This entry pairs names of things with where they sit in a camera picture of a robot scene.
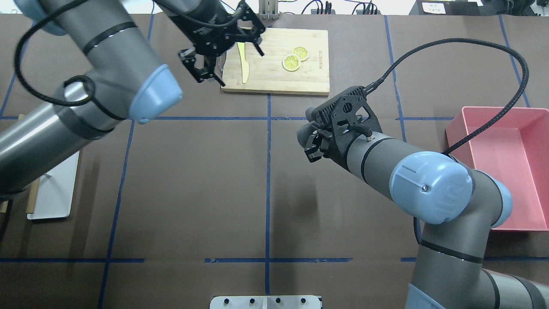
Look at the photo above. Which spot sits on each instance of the yellow plastic knife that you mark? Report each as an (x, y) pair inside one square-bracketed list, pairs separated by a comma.
[(245, 67)]

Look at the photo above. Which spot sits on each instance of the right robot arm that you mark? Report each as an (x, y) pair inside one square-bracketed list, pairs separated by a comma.
[(458, 205)]

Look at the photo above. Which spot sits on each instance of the pink plastic bin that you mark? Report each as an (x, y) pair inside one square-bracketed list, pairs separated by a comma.
[(515, 151)]

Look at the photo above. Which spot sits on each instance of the bamboo cutting board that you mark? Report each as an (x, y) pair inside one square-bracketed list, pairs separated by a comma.
[(266, 73)]

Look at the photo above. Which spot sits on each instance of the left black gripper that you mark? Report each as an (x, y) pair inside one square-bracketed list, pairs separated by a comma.
[(203, 26)]

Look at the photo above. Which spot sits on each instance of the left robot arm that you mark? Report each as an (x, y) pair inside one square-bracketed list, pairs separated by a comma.
[(127, 79)]

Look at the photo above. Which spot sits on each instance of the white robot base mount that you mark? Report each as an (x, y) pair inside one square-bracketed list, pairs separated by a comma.
[(267, 302)]

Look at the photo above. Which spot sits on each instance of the black box device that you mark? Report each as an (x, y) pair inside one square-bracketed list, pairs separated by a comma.
[(445, 7)]

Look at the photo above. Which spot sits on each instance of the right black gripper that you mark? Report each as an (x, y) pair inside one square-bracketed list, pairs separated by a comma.
[(332, 149)]

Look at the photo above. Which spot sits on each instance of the white rack tray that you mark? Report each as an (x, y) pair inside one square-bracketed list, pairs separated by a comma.
[(56, 190)]

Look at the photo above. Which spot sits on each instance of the wooden rod outer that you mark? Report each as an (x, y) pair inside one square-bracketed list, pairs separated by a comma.
[(5, 204)]

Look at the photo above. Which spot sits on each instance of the lemon slice rear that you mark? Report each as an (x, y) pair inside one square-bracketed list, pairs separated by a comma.
[(301, 52)]

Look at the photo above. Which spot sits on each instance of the grey cloth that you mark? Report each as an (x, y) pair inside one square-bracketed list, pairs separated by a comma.
[(307, 130)]

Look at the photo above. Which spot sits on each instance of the aluminium frame post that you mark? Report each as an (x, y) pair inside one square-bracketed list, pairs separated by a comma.
[(268, 9)]

